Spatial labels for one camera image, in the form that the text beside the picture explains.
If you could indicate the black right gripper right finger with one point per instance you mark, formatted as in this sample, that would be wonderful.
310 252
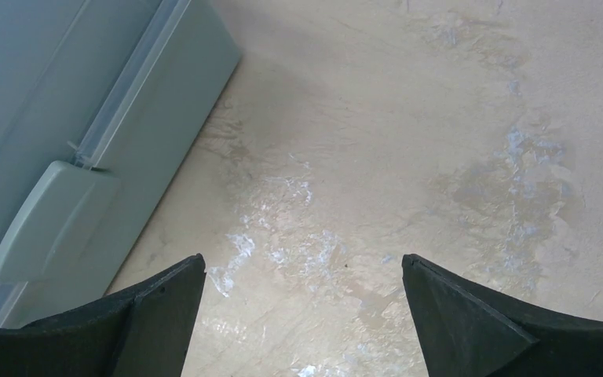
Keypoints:
466 329

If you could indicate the clear plastic storage bin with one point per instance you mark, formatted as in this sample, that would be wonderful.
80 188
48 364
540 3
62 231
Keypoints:
100 102

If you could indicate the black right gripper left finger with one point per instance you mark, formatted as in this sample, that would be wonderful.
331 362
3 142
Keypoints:
142 330

